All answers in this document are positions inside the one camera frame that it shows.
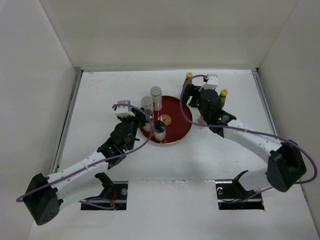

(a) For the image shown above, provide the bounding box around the green-label sauce bottle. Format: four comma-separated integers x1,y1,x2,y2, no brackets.
219,88,229,109
183,72,193,86

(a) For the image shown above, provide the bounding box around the black-top grinder bottle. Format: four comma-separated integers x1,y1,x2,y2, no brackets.
143,111,153,132

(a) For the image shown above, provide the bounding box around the small black-capped powder bottle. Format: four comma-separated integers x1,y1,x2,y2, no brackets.
153,120,166,141

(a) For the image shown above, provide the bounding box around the white bead jar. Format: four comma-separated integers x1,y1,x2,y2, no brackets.
150,86,163,112
140,96,154,113

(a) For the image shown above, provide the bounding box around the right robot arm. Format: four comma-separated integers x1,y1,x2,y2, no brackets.
182,84,307,198

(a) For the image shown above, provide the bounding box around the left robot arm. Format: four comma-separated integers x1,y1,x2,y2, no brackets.
22,109,148,226

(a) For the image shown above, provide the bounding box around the near black-lid seasoning jar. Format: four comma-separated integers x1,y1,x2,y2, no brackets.
197,115,207,125

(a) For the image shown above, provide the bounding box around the red round tray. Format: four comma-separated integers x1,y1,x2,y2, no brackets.
151,95,192,144

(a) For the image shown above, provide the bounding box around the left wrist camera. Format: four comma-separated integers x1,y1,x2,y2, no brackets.
114,100,135,118

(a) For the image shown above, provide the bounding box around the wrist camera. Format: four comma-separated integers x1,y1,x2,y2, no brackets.
202,74,219,90
114,100,135,118

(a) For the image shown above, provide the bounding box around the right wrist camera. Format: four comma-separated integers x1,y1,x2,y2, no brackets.
202,74,219,90

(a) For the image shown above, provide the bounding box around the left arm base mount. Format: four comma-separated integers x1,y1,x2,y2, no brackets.
80,173,129,211

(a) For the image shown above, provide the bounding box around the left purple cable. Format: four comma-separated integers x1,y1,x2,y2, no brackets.
16,103,154,210

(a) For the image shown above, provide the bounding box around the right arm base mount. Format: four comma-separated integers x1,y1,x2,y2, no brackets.
215,170,265,211

